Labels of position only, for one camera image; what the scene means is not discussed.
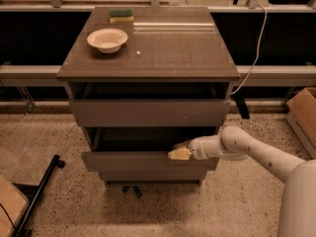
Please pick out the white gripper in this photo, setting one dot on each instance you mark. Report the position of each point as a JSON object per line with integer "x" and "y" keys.
{"x": 198, "y": 148}

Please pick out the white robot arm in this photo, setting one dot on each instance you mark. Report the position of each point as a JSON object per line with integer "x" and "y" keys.
{"x": 297, "y": 215}

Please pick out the grey drawer cabinet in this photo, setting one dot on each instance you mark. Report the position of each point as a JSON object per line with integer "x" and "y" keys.
{"x": 165, "y": 44}

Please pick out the grey top drawer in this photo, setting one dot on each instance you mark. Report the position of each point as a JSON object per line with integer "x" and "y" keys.
{"x": 137, "y": 104}

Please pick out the cardboard box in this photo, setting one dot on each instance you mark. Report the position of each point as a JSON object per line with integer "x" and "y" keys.
{"x": 302, "y": 118}

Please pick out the white bowl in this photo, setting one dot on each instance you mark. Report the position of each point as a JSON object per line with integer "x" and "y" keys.
{"x": 107, "y": 40}

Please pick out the green yellow sponge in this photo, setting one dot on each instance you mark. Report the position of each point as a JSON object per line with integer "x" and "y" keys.
{"x": 121, "y": 16}

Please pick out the black cart leg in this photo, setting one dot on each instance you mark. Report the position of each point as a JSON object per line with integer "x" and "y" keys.
{"x": 33, "y": 194}

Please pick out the wooden board on cart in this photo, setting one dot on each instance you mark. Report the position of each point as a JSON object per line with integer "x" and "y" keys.
{"x": 14, "y": 203}

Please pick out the black post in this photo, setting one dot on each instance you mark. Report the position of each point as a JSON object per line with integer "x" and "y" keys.
{"x": 239, "y": 98}

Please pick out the grey metal rail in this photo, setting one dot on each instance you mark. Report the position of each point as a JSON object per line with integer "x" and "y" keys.
{"x": 261, "y": 76}

